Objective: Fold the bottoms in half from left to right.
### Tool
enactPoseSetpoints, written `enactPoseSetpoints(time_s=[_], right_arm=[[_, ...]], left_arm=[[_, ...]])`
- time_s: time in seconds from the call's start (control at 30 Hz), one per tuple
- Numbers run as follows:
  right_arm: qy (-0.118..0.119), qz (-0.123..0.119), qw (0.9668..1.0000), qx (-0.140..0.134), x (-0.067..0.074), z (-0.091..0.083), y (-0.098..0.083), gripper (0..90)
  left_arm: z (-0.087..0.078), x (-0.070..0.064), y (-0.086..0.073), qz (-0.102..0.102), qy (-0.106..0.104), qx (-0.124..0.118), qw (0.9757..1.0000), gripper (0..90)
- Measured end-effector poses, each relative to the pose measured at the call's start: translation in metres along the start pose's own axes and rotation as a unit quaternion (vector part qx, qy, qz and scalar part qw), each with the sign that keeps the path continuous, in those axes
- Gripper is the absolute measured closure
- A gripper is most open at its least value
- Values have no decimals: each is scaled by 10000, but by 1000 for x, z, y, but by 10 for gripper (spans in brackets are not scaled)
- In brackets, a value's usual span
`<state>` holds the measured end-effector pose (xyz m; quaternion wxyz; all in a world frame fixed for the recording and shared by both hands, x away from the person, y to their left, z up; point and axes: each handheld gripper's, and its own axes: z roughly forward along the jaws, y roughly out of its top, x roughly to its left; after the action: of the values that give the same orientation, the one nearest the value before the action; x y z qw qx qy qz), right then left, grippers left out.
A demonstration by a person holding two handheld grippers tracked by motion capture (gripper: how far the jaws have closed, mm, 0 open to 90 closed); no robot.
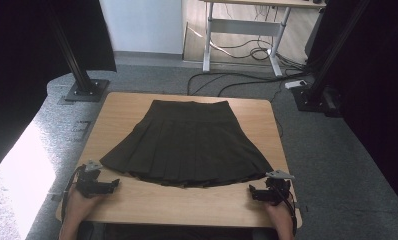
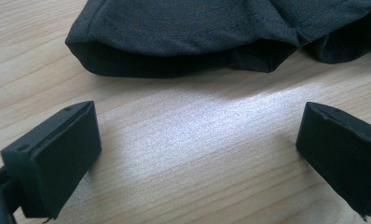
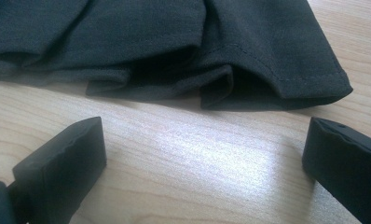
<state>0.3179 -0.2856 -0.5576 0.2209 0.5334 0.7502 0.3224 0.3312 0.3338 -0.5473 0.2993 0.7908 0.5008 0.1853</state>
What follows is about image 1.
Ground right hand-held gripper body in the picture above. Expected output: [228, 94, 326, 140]
[265, 169, 296, 206]

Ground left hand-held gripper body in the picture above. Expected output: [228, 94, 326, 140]
[74, 159, 105, 199]

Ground black pleated skirt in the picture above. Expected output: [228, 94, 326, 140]
[99, 99, 274, 189]

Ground person's left hand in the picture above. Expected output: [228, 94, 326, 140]
[64, 185, 104, 224]

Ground person's right hand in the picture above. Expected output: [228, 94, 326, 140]
[264, 200, 295, 232]

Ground person's dark clothing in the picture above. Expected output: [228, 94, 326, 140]
[76, 221, 282, 240]

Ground white power strip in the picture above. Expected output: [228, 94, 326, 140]
[284, 79, 308, 90]

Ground black metal stand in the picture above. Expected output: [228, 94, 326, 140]
[291, 0, 371, 118]
[49, 9, 111, 103]

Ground black curtain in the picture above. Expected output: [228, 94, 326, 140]
[0, 0, 118, 179]
[304, 0, 398, 212]

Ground right hand-held gripper cable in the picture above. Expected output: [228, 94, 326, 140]
[276, 185, 299, 236]

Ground black floor cables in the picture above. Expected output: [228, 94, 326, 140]
[186, 68, 310, 103]

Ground coiled cable bundle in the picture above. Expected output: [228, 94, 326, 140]
[209, 37, 306, 69]

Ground white desk frame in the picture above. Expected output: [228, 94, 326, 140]
[199, 0, 328, 78]

